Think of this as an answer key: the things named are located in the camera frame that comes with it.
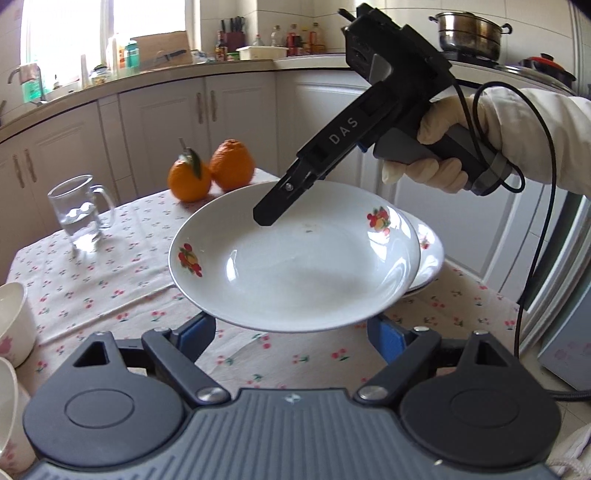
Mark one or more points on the person's white jacket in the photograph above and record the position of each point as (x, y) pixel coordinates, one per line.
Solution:
(575, 454)

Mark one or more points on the green dish soap bottle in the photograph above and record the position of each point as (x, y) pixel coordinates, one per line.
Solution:
(33, 90)

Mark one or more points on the brown cardboard sheet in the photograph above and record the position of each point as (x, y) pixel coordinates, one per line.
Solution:
(157, 44)

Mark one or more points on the orange with leaf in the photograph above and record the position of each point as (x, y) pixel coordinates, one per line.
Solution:
(184, 180)

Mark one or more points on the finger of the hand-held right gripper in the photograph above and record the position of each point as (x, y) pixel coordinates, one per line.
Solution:
(277, 203)

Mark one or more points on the cherry print tablecloth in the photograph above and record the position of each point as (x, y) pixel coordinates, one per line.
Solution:
(115, 286)

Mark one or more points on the glass mug with water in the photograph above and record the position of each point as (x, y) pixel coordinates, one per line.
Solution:
(78, 217)

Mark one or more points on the pale blue printed stool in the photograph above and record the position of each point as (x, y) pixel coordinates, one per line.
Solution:
(570, 346)

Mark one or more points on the white plastic container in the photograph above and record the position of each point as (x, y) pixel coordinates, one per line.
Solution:
(261, 52)

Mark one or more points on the bumpy orange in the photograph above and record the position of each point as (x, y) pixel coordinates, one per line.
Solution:
(233, 161)

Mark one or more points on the black knife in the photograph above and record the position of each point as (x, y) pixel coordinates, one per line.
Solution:
(171, 54)

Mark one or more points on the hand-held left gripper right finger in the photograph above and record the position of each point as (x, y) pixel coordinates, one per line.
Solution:
(388, 334)

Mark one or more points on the kitchen faucet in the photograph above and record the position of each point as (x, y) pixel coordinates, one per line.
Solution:
(27, 78)

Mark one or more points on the red-labelled bottle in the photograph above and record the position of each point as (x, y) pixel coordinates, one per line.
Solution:
(293, 41)

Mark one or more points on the person's right forearm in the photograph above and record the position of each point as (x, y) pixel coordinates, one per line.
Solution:
(540, 138)

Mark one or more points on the black pan with red lid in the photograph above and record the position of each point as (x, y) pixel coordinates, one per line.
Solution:
(547, 69)

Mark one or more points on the knife block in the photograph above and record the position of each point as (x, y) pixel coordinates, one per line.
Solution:
(233, 34)

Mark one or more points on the stainless steel pot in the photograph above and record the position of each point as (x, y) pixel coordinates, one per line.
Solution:
(471, 32)

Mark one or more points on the white kitchen cabinets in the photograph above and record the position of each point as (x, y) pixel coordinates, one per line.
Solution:
(152, 129)

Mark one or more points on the kitchen window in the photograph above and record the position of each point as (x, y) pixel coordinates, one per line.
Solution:
(69, 32)

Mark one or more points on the oil bottle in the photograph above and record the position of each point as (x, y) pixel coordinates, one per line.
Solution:
(316, 39)

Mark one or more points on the glass jar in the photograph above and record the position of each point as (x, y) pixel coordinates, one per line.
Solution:
(100, 76)

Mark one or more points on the teal bottle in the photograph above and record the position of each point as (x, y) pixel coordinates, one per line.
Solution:
(131, 55)

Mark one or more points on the white floral plate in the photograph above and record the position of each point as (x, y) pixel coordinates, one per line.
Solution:
(431, 258)
(295, 277)

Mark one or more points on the kitchen countertop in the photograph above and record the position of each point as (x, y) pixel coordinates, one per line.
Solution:
(138, 87)

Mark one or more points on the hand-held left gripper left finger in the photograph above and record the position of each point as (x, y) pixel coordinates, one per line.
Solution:
(198, 332)

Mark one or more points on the person's right hand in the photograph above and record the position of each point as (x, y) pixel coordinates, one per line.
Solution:
(457, 120)

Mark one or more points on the white pink-flowered bowl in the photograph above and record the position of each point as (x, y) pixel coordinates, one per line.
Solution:
(14, 318)
(11, 415)

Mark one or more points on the clear plastic bottle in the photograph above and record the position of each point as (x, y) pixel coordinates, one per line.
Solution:
(276, 37)

